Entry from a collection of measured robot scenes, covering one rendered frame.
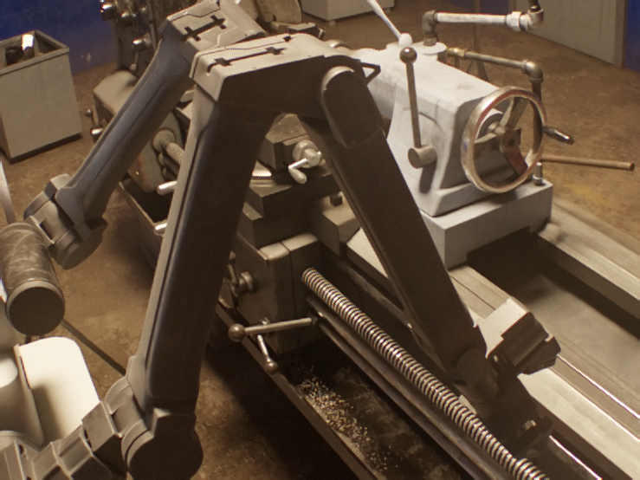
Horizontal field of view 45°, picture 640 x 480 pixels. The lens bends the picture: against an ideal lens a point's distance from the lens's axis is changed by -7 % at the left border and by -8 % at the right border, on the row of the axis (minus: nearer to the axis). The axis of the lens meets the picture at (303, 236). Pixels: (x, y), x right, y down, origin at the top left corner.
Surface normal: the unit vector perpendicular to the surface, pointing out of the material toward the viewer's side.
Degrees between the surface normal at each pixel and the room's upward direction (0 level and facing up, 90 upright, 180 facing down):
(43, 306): 90
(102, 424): 30
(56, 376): 0
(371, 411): 0
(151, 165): 90
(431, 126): 76
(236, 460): 0
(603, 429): 36
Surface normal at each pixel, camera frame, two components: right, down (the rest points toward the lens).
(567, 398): -0.58, -0.51
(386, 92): -0.87, 0.25
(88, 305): -0.09, -0.85
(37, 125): 0.57, 0.38
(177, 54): -0.43, 0.26
